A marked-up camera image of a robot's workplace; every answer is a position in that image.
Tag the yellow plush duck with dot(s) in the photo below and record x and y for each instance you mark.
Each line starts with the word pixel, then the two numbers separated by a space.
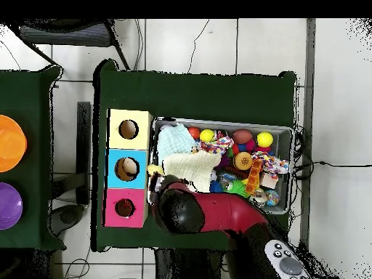
pixel 155 169

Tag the cream waffle cloth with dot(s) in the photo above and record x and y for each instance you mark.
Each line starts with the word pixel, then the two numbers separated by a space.
pixel 194 168

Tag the mint waffle cloth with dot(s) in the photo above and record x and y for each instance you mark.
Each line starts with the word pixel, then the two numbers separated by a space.
pixel 175 139

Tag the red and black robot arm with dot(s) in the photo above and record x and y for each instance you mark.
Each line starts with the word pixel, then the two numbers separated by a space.
pixel 221 212

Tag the wooden box with three holes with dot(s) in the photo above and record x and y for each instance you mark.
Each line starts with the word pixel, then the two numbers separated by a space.
pixel 144 139

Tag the silver mesh bin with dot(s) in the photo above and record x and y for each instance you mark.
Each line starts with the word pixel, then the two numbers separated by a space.
pixel 283 174

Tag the orange smooth ball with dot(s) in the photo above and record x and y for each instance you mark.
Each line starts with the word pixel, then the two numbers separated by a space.
pixel 194 132

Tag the yellow smooth ball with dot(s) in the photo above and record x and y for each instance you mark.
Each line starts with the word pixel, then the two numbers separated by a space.
pixel 207 135
pixel 265 139

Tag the colourful polka dot cloth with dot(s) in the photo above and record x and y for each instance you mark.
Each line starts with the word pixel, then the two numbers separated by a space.
pixel 271 164
pixel 218 145

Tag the plain green spiky ball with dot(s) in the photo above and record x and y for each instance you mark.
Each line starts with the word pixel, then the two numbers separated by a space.
pixel 237 187

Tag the toy burger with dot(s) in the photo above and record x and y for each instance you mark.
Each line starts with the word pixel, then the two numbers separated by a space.
pixel 243 160

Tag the dark green tablecloth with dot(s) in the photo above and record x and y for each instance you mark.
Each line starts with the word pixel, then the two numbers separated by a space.
pixel 189 93

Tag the orange plastic tray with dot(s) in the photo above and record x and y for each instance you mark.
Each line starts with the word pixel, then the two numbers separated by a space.
pixel 254 175

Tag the brown toy football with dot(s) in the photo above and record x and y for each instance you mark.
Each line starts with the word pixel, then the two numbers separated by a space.
pixel 242 136

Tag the green side table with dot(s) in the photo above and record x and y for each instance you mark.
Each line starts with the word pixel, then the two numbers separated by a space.
pixel 32 203

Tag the purple object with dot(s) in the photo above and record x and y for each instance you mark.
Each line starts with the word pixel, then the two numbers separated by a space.
pixel 8 206

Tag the orange plastic bowl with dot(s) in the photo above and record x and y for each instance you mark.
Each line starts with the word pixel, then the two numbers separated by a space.
pixel 10 144

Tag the black chair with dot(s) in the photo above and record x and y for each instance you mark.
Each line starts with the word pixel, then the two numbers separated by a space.
pixel 66 33

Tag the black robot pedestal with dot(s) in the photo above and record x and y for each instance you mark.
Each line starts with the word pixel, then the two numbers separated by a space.
pixel 186 264

